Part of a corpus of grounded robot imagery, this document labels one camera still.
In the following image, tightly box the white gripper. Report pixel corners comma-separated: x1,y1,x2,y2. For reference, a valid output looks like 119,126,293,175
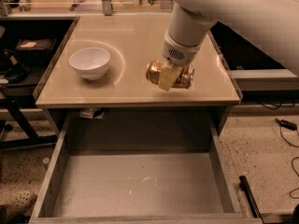
158,31,201,91

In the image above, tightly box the white paper tag under counter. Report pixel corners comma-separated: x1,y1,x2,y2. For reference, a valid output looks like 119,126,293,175
79,107,105,119

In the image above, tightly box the white perforated clog shoe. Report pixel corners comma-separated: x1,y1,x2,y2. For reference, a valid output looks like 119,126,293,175
0,190,36,224

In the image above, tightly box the black bar on floor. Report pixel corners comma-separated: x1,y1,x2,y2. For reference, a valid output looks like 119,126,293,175
239,175,261,218

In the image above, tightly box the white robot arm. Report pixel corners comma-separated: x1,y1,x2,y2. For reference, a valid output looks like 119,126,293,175
158,0,299,91

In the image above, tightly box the white ceramic bowl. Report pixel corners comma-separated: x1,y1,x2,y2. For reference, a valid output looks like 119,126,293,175
69,48,110,80

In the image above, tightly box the black bag on shelf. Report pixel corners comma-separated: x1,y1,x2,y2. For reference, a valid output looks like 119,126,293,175
15,38,56,67

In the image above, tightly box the open grey top drawer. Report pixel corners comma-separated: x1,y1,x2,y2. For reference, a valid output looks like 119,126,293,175
30,110,262,224

